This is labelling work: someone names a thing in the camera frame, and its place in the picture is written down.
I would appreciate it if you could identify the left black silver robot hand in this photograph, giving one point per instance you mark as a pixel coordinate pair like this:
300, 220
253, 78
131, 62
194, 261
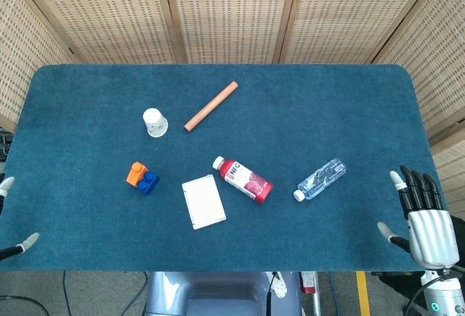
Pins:
6, 184

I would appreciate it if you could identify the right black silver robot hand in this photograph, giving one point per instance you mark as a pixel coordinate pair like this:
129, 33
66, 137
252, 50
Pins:
432, 232

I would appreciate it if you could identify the red white canister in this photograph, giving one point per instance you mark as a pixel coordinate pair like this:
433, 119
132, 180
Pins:
309, 282

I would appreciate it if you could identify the clear plastic water bottle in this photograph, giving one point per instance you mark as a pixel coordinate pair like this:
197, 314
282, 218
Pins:
319, 179

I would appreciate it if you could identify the white flat card box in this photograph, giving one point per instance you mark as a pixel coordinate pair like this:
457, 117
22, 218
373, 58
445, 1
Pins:
203, 201

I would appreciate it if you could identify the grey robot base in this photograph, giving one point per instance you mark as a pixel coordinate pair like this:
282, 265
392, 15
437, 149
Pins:
221, 294

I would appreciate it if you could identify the brown wooden stick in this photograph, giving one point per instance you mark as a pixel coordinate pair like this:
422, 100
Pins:
211, 106

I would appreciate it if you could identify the white paper cup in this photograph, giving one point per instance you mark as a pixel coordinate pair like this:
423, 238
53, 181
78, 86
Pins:
155, 123

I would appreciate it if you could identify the red juice bottle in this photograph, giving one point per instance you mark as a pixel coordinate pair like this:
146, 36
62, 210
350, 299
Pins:
247, 181

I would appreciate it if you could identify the woven folding screen panel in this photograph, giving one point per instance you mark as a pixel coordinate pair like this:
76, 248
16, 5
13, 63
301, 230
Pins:
443, 58
25, 51
105, 14
356, 14
232, 14

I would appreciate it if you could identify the blue table cloth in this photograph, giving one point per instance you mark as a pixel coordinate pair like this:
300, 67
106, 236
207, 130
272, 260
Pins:
232, 112

